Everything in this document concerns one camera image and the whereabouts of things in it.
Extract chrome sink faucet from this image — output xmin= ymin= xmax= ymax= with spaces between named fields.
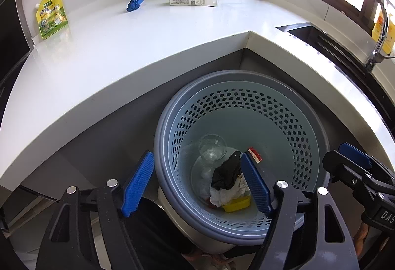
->
xmin=364 ymin=0 xmax=395 ymax=73

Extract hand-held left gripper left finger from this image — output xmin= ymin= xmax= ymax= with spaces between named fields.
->
xmin=35 ymin=151 xmax=155 ymax=270

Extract yellow detergent bottle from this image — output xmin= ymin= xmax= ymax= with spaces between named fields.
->
xmin=372 ymin=13 xmax=394 ymax=56

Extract yellow spouted pouch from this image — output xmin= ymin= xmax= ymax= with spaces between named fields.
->
xmin=35 ymin=0 xmax=70 ymax=40

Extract black kitchen stove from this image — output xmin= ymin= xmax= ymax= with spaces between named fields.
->
xmin=0 ymin=0 xmax=34 ymax=82

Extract blue-grey perforated trash bin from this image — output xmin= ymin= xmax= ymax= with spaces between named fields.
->
xmin=153 ymin=70 xmax=331 ymax=258

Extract person's right hand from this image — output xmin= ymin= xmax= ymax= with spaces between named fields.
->
xmin=353 ymin=222 xmax=370 ymax=258

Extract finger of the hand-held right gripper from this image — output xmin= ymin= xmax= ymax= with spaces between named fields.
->
xmin=322 ymin=150 xmax=383 ymax=197
xmin=338 ymin=142 xmax=395 ymax=184

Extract printed red snack packet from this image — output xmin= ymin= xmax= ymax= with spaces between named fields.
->
xmin=247 ymin=147 xmax=263 ymax=163

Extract dark grey cloth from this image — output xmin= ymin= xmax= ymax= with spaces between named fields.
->
xmin=211 ymin=151 xmax=244 ymax=192

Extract person's dark pants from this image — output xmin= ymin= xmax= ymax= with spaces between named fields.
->
xmin=93 ymin=196 xmax=263 ymax=270

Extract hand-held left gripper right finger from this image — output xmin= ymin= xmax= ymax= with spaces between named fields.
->
xmin=241 ymin=151 xmax=360 ymax=270

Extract clear plastic cup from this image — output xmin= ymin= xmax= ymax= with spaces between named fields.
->
xmin=199 ymin=134 xmax=228 ymax=162

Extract white tissue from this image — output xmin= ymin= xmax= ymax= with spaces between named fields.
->
xmin=208 ymin=176 xmax=250 ymax=207

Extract black kitchen sink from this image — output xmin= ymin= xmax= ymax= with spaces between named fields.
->
xmin=276 ymin=23 xmax=395 ymax=122

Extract yellow plastic packet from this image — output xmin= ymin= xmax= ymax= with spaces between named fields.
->
xmin=222 ymin=196 xmax=252 ymax=212

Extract grey base cabinet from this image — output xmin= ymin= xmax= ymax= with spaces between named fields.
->
xmin=0 ymin=48 xmax=371 ymax=227

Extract person's foot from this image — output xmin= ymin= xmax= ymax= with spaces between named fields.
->
xmin=182 ymin=250 xmax=238 ymax=270

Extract crumpled clear plastic bag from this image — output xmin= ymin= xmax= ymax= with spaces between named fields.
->
xmin=199 ymin=165 xmax=217 ymax=199

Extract blue plastic clip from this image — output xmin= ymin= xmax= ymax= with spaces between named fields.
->
xmin=126 ymin=0 xmax=145 ymax=13

